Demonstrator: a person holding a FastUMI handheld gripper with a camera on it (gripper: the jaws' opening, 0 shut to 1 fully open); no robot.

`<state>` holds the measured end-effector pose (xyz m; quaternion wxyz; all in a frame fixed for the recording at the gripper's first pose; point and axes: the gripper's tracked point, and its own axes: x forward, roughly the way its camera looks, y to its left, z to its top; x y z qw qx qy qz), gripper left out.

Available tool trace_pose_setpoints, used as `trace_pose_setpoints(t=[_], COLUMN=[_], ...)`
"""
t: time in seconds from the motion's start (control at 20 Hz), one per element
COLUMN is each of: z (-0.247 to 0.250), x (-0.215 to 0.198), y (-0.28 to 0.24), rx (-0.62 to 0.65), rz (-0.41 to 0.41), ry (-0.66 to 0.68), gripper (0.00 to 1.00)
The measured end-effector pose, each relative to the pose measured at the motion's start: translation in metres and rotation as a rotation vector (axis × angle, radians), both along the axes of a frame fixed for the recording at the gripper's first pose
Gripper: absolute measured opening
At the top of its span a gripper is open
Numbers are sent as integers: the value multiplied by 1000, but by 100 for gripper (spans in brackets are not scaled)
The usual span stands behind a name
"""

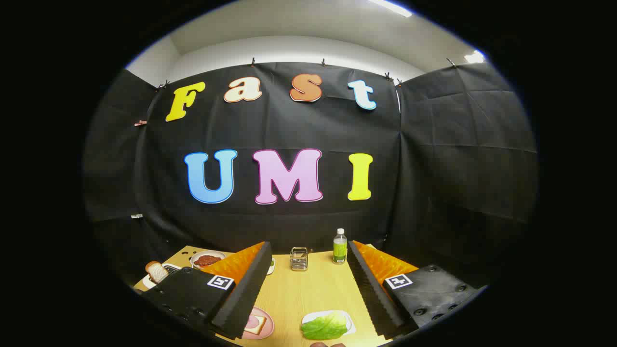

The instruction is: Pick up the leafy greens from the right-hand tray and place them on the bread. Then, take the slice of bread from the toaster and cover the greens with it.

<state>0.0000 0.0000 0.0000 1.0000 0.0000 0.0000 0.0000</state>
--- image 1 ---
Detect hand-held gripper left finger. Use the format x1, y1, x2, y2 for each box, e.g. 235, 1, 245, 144
145, 241, 273, 340

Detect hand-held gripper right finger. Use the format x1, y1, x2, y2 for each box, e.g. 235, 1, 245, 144
347, 240, 487, 338

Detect green lettuce leaf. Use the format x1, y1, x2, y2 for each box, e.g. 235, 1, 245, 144
301, 312, 349, 340

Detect plain white bread slice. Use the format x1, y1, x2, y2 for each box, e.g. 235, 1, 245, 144
146, 261, 169, 283

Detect bread slice under ham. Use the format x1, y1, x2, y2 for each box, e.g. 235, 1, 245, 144
244, 316, 267, 335

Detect white square plate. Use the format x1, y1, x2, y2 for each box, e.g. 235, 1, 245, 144
302, 310, 356, 338

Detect pink round plate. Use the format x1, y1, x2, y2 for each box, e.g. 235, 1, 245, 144
241, 307, 274, 340

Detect green label drink bottle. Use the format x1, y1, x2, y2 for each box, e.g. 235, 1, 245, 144
332, 228, 348, 265

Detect grey round plate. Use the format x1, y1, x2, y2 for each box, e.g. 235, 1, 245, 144
190, 250, 227, 269

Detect white toaster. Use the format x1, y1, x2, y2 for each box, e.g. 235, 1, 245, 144
142, 263, 182, 290

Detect black backdrop cloth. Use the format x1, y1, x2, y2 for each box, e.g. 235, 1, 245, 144
82, 60, 538, 290

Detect metal wire utensil holder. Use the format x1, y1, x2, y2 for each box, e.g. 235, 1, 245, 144
290, 247, 309, 271

